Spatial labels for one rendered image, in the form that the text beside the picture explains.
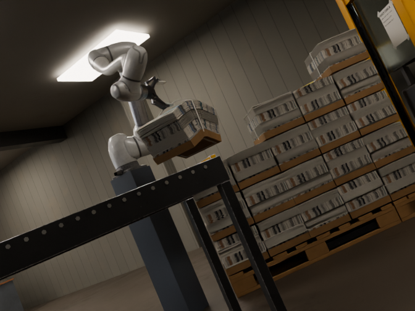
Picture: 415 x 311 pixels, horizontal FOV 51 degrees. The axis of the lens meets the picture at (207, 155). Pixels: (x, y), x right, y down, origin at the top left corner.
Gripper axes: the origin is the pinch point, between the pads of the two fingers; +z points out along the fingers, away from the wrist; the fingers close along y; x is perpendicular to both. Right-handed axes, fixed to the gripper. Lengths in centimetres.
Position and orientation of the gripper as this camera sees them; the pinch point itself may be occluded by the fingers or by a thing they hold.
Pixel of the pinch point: (167, 93)
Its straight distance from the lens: 257.6
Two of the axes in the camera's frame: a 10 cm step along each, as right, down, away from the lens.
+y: 3.4, 9.3, -1.3
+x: 7.5, -3.6, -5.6
